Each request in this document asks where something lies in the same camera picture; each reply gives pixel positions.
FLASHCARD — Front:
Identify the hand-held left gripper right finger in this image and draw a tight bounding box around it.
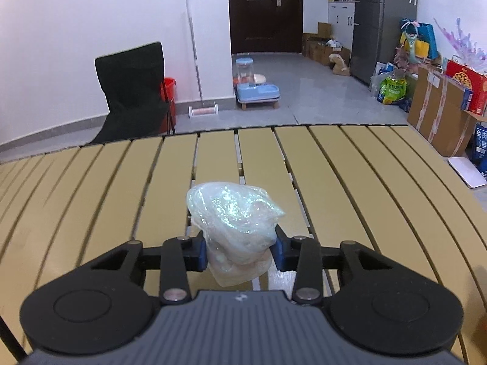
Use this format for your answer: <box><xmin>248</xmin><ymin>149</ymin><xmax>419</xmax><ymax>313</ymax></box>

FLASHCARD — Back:
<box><xmin>272</xmin><ymin>226</ymin><xmax>391</xmax><ymax>305</ymax></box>

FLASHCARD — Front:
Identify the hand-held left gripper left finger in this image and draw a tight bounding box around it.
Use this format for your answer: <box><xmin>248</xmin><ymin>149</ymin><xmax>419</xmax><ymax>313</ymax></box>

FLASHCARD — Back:
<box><xmin>91</xmin><ymin>236</ymin><xmax>208</xmax><ymax>305</ymax></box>

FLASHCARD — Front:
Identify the iridescent plastic bag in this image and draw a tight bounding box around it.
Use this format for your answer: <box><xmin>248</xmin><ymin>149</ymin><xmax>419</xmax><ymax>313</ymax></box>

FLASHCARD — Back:
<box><xmin>186</xmin><ymin>180</ymin><xmax>286</xmax><ymax>287</ymax></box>

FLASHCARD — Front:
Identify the tan folding camping table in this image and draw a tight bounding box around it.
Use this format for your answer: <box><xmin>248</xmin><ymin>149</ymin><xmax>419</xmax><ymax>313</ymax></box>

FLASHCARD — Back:
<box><xmin>0</xmin><ymin>123</ymin><xmax>487</xmax><ymax>365</ymax></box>

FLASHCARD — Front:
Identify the blue pet bowl stand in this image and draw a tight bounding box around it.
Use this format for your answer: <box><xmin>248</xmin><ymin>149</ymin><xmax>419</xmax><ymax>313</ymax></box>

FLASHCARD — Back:
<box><xmin>235</xmin><ymin>83</ymin><xmax>281</xmax><ymax>110</ymax></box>

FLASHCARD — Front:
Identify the red bucket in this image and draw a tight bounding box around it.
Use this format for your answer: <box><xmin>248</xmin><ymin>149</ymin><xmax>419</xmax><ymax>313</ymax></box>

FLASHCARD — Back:
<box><xmin>160</xmin><ymin>78</ymin><xmax>177</xmax><ymax>128</ymax></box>

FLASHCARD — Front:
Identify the black folding chair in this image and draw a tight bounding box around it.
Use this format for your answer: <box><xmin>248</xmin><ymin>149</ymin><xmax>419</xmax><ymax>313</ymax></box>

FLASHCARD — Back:
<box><xmin>82</xmin><ymin>42</ymin><xmax>176</xmax><ymax>146</ymax></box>

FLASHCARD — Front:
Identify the blue pet water dispenser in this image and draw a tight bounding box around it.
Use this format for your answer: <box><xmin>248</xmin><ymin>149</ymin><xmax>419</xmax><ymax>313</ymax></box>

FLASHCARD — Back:
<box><xmin>235</xmin><ymin>58</ymin><xmax>255</xmax><ymax>86</ymax></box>

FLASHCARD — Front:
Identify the beige plush toy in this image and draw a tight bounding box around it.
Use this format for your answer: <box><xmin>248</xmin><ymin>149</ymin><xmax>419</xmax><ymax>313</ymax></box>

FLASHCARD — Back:
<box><xmin>329</xmin><ymin>53</ymin><xmax>351</xmax><ymax>76</ymax></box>

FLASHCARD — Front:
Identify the white plastic bag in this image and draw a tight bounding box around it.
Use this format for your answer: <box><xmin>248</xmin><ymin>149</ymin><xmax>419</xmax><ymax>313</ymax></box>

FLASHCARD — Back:
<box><xmin>371</xmin><ymin>61</ymin><xmax>396</xmax><ymax>99</ymax></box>

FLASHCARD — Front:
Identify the green pet food bag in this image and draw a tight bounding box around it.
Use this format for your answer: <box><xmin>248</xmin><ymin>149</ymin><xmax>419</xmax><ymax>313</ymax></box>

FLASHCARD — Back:
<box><xmin>381</xmin><ymin>76</ymin><xmax>408</xmax><ymax>105</ymax></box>

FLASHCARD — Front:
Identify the white sponge mop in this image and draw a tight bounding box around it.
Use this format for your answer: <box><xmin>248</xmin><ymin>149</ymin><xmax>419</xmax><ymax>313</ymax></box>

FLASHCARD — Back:
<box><xmin>185</xmin><ymin>0</ymin><xmax>219</xmax><ymax>117</ymax></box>

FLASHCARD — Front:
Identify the white bathroom scale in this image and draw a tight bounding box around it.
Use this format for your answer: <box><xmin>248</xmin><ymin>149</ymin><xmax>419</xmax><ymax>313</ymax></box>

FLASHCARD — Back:
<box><xmin>448</xmin><ymin>156</ymin><xmax>487</xmax><ymax>189</ymax></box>

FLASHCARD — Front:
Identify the low brown cardboard box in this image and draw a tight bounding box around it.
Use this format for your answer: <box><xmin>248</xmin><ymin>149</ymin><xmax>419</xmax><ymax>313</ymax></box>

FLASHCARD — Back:
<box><xmin>302</xmin><ymin>32</ymin><xmax>351</xmax><ymax>61</ymax></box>

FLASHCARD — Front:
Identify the large taped cardboard box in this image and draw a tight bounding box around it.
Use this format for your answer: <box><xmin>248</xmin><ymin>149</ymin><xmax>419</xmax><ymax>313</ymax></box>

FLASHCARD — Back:
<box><xmin>407</xmin><ymin>63</ymin><xmax>478</xmax><ymax>156</ymax></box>

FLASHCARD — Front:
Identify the blue pet food bag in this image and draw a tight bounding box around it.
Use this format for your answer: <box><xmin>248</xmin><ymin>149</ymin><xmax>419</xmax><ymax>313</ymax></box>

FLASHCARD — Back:
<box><xmin>474</xmin><ymin>122</ymin><xmax>487</xmax><ymax>176</ymax></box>

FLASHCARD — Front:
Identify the pink artificial flower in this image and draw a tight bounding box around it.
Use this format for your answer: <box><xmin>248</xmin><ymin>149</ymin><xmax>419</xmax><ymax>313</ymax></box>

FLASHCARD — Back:
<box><xmin>394</xmin><ymin>46</ymin><xmax>419</xmax><ymax>73</ymax></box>

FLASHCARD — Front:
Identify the dark wooden door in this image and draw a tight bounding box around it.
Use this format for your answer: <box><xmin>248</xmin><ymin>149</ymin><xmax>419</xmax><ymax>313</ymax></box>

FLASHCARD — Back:
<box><xmin>227</xmin><ymin>0</ymin><xmax>304</xmax><ymax>54</ymax></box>

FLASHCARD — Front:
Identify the white cabinet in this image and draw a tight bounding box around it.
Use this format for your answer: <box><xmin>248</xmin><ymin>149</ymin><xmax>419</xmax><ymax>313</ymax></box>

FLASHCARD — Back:
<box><xmin>327</xmin><ymin>0</ymin><xmax>360</xmax><ymax>50</ymax></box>

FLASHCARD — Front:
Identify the grey refrigerator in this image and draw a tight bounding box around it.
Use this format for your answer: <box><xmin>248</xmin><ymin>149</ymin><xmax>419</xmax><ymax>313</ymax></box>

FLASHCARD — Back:
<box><xmin>350</xmin><ymin>0</ymin><xmax>419</xmax><ymax>86</ymax></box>

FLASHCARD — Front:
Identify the yellow gift bag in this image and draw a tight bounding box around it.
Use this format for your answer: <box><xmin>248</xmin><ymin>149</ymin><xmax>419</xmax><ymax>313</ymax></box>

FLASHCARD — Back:
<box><xmin>399</xmin><ymin>32</ymin><xmax>430</xmax><ymax>57</ymax></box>

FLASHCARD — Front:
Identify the red gift box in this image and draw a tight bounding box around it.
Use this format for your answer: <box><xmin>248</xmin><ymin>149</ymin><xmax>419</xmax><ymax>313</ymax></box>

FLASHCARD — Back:
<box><xmin>445</xmin><ymin>59</ymin><xmax>487</xmax><ymax>115</ymax></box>

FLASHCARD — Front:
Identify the blue gift bag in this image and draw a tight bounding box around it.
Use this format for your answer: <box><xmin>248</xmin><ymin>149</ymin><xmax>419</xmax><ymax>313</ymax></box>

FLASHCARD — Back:
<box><xmin>399</xmin><ymin>18</ymin><xmax>438</xmax><ymax>59</ymax></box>

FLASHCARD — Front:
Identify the purple feathery decoration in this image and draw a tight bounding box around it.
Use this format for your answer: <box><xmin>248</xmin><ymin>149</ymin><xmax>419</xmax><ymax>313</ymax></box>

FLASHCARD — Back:
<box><xmin>434</xmin><ymin>18</ymin><xmax>487</xmax><ymax>73</ymax></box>

